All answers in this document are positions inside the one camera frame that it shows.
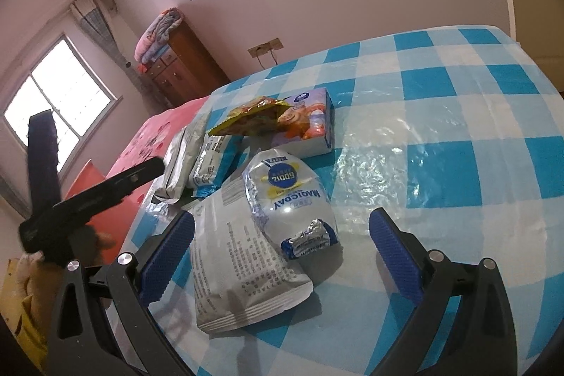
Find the silver printed bag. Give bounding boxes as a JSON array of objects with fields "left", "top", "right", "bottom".
[{"left": 189, "top": 178, "right": 314, "bottom": 335}]

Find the orange plastic bin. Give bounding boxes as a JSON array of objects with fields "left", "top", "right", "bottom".
[{"left": 65, "top": 160, "right": 147, "bottom": 266}]

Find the outlet cable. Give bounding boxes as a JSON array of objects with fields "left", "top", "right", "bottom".
[{"left": 257, "top": 50, "right": 279, "bottom": 71}]

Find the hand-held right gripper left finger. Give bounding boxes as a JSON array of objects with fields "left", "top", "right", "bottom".
[{"left": 46, "top": 211, "right": 195, "bottom": 376}]

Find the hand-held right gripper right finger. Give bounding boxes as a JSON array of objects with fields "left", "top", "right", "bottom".
[{"left": 369, "top": 209, "right": 518, "bottom": 376}]

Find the yellow snack packet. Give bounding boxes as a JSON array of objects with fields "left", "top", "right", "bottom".
[{"left": 207, "top": 95, "right": 292, "bottom": 137}]

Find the grey curtain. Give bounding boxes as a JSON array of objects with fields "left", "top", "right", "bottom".
[{"left": 70, "top": 0, "right": 147, "bottom": 95}]

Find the blue checkered tablecloth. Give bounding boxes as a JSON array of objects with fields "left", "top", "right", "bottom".
[{"left": 106, "top": 26, "right": 564, "bottom": 376}]

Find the yellow cloth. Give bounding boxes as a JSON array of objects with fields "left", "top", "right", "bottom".
[{"left": 0, "top": 257, "right": 49, "bottom": 352}]

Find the window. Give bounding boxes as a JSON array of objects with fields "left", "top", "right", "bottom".
[{"left": 4, "top": 33, "right": 123, "bottom": 175}]

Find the wooden cabinet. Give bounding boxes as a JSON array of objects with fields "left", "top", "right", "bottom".
[{"left": 145, "top": 21, "right": 231, "bottom": 109}]

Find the folded floral quilt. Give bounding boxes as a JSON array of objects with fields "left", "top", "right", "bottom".
[{"left": 134, "top": 8, "right": 184, "bottom": 66}]

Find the white and blue tissue pack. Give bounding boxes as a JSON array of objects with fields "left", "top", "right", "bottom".
[{"left": 189, "top": 134, "right": 244, "bottom": 199}]

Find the pink heart blanket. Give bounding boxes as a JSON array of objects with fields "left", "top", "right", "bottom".
[{"left": 105, "top": 96, "right": 209, "bottom": 203}]

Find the wall outlet strip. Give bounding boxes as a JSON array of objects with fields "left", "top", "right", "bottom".
[{"left": 247, "top": 38, "right": 283, "bottom": 58}]

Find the person's left hand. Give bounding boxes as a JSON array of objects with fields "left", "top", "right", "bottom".
[{"left": 70, "top": 225, "right": 117, "bottom": 266}]

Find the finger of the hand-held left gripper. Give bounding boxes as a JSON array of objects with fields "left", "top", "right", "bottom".
[
  {"left": 26, "top": 111, "right": 61, "bottom": 222},
  {"left": 53, "top": 158, "right": 165, "bottom": 227}
]

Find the purple small carton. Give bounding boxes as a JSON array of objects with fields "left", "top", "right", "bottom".
[{"left": 270, "top": 87, "right": 335, "bottom": 157}]

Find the grey foil snack bag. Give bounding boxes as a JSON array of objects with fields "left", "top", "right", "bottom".
[{"left": 159, "top": 112, "right": 213, "bottom": 201}]

